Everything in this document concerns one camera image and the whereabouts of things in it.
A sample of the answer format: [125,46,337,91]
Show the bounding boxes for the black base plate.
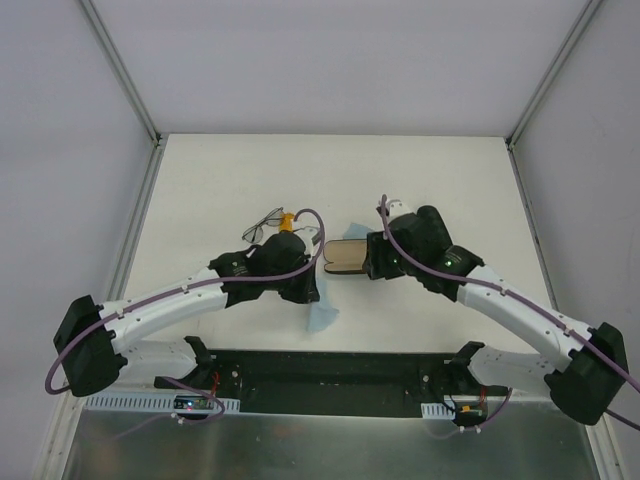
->
[94,337,521,415]

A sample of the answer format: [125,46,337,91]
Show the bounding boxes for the left aluminium frame post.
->
[76,0,162,146]

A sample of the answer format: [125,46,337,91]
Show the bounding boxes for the right white cable duct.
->
[420,402,456,421]

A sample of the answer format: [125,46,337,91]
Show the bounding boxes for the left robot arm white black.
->
[45,227,325,397]

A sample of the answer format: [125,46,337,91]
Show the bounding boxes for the left white cable duct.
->
[84,392,241,415]

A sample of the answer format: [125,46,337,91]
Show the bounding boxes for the aluminium frame post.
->
[76,0,162,146]
[505,0,606,151]

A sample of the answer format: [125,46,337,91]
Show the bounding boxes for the metal frame clear glasses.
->
[241,207,284,245]

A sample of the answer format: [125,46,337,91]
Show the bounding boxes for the light blue cloth right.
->
[342,223,373,240]

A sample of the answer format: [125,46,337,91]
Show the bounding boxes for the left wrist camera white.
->
[295,226,322,256]

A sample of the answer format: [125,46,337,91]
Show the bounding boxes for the light blue cloth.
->
[306,277,339,334]
[342,223,373,240]

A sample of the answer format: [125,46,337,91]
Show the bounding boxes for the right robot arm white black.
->
[363,198,636,426]

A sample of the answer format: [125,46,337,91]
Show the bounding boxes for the black glasses case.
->
[323,239,367,275]

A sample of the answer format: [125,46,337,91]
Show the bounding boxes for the white cable duct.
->
[420,402,456,421]
[84,392,241,415]

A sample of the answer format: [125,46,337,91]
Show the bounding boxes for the purple cable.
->
[44,208,326,396]
[379,194,640,434]

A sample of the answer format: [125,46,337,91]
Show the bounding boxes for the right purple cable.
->
[379,194,640,434]

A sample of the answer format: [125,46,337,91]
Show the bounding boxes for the right aluminium frame post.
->
[505,0,606,151]

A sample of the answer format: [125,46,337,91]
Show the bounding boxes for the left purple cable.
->
[44,208,326,396]

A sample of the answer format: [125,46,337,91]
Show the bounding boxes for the light blue cloth back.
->
[306,277,339,334]

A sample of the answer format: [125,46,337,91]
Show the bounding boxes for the aluminium front rail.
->
[63,350,606,401]

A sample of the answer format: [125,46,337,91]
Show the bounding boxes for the orange safety glasses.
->
[278,212,295,233]

